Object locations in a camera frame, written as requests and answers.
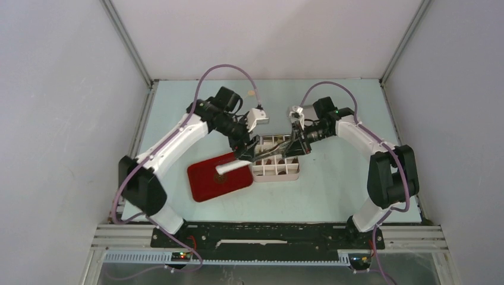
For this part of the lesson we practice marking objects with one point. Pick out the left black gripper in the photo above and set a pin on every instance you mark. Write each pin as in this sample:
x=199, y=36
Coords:
x=241, y=149

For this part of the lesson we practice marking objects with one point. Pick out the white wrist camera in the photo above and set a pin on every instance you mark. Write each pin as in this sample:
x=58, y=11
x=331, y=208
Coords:
x=296, y=116
x=256, y=117

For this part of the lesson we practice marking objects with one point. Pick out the silver metal box lid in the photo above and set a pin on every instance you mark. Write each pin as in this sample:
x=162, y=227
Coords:
x=305, y=113

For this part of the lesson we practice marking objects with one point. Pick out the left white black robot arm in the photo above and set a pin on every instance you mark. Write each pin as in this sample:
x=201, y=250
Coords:
x=140, y=176

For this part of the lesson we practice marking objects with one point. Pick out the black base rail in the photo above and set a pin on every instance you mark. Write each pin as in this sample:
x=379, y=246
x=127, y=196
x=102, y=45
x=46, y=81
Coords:
x=276, y=241

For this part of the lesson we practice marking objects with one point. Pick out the grey cable duct strip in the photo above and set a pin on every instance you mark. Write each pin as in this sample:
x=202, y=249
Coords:
x=137, y=257

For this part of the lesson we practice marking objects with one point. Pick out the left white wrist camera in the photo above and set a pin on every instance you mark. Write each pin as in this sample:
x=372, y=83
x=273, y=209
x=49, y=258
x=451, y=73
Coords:
x=256, y=117

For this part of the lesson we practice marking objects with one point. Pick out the white divided chocolate box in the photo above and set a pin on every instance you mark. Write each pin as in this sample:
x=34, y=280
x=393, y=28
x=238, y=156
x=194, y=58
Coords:
x=274, y=168

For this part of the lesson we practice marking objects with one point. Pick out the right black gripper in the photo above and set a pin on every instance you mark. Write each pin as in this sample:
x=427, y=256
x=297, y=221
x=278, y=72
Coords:
x=300, y=144

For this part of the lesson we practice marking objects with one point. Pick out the red plastic tray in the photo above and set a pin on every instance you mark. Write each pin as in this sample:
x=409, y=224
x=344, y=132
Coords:
x=206, y=183

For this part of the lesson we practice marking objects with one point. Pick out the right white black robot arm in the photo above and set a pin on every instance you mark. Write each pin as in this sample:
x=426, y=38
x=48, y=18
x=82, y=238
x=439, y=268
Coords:
x=392, y=174

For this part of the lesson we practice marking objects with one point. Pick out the silver metal tongs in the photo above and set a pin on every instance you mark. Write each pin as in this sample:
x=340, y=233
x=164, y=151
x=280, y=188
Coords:
x=262, y=151

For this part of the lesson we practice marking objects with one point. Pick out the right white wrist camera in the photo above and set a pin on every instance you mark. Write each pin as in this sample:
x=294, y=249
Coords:
x=296, y=116

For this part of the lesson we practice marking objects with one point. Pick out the round foil wrapped chocolate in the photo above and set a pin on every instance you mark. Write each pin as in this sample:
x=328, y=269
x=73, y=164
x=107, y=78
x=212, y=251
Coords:
x=219, y=179

